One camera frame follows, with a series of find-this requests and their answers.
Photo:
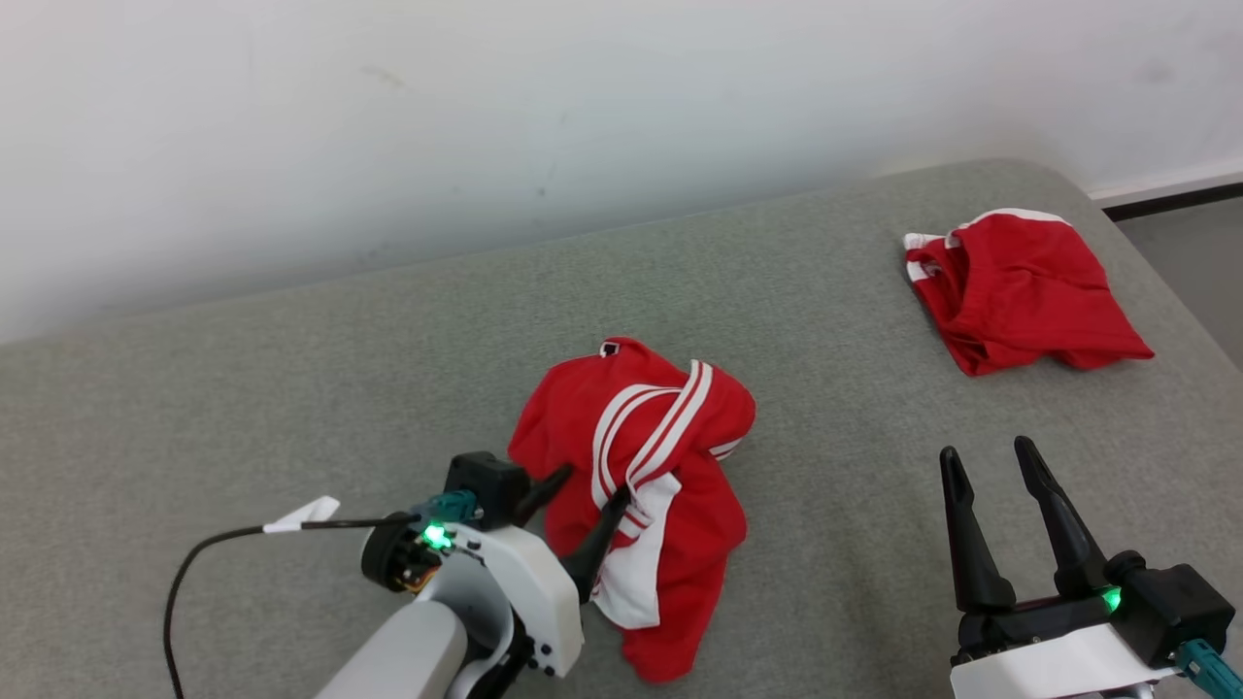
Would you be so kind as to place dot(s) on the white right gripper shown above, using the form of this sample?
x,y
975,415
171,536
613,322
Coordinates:
x,y
1049,665

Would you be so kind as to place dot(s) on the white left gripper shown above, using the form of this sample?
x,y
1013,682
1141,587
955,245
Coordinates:
x,y
539,602

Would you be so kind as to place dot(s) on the red white basketball jersey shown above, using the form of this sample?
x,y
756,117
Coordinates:
x,y
573,417

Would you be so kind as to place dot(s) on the red shorts with white hem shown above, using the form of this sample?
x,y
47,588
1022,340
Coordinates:
x,y
1029,291

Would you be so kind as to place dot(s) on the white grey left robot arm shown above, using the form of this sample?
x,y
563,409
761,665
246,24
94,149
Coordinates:
x,y
408,650

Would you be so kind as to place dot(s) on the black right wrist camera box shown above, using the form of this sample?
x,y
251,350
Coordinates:
x,y
1175,607

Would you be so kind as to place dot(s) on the white and black wall baseboard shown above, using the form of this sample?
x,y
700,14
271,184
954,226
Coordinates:
x,y
1165,189

